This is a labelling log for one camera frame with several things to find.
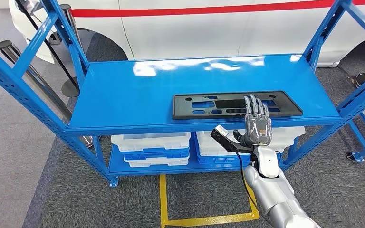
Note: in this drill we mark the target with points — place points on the white car with red stripe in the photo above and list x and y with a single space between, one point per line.
201 34

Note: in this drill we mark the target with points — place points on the black plastic panel part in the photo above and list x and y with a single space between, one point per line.
185 108

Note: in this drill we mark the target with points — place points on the large blue metal shelf rack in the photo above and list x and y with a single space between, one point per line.
170 85

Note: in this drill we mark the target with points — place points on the black round stanchion base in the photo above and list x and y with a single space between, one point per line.
55 38
360 80

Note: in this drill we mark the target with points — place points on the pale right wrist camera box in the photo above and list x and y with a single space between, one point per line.
221 130

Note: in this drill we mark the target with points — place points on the blue plastic storage bin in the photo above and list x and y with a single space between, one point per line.
154 154
217 160

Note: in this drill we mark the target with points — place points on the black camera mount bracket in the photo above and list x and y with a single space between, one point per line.
233 145

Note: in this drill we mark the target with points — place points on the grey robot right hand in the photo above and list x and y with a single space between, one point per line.
258 129

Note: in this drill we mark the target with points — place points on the chrome stanchion post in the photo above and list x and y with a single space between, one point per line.
69 22
44 89

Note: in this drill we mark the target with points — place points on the black pole with round base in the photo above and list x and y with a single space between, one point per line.
70 89

